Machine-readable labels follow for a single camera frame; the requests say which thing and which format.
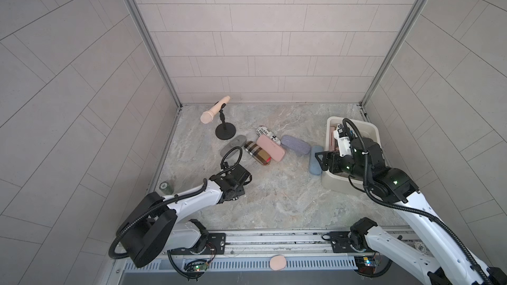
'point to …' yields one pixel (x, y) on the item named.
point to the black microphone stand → (225, 130)
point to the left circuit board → (201, 266)
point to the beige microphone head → (207, 117)
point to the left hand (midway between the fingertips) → (240, 188)
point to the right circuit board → (366, 264)
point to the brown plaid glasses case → (257, 153)
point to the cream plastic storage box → (371, 127)
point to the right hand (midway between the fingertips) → (321, 154)
